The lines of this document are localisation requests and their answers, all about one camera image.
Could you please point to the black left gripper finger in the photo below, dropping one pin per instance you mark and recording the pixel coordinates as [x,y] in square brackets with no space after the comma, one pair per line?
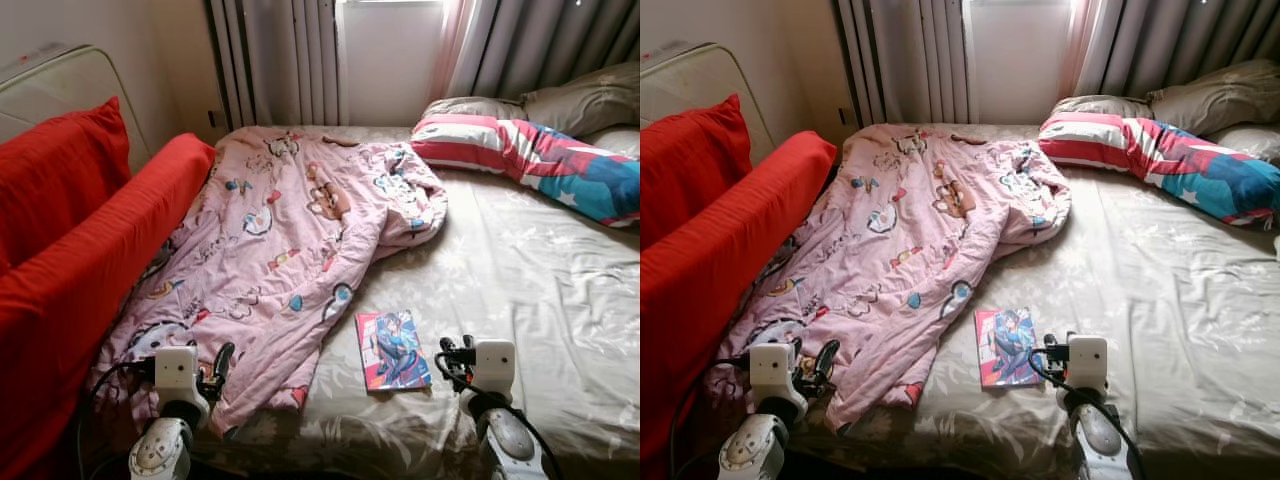
[798,353]
[829,362]
[224,362]

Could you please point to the colourful comic book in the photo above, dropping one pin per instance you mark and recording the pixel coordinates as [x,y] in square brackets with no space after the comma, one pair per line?
[1008,348]
[392,350]

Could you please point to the beige floral bed sheet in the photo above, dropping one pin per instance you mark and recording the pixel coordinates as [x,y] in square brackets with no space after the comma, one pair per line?
[1150,290]
[530,290]

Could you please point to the red sofa armrest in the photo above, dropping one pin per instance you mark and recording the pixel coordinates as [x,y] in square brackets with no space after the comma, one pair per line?
[70,300]
[710,290]

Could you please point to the pink printed quilt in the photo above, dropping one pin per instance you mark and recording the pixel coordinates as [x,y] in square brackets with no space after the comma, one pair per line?
[900,230]
[270,230]

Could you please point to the striped red blue bolster pillow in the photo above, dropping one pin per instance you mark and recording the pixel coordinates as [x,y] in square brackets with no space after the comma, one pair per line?
[1170,160]
[540,160]

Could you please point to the red sofa back cushion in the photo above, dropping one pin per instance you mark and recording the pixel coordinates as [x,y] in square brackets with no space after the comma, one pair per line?
[690,170]
[55,180]

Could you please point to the brownish crumpled pillow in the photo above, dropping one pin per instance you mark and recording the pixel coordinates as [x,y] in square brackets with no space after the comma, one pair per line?
[590,100]
[1215,95]

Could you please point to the grey curtain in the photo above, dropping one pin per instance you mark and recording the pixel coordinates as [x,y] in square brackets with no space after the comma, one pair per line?
[280,60]
[550,40]
[1180,40]
[905,60]

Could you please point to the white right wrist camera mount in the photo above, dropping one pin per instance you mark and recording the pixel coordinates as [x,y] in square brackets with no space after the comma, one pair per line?
[1088,360]
[495,362]

